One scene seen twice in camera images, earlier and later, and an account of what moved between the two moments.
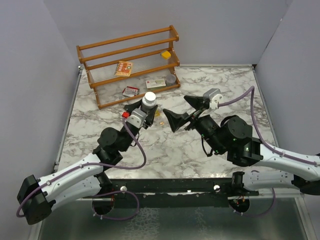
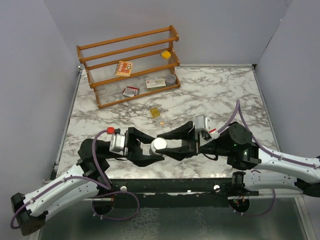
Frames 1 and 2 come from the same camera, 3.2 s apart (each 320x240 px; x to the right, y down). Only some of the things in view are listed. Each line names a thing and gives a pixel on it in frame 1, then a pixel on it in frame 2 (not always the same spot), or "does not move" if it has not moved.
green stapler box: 155,84 does not move
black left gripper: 149,119 → 133,148
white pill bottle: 148,102 → 158,143
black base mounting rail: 183,192 does not move
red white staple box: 130,91 does not move
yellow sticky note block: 165,55 does not move
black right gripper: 176,120 → 189,148
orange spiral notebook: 124,69 does not move
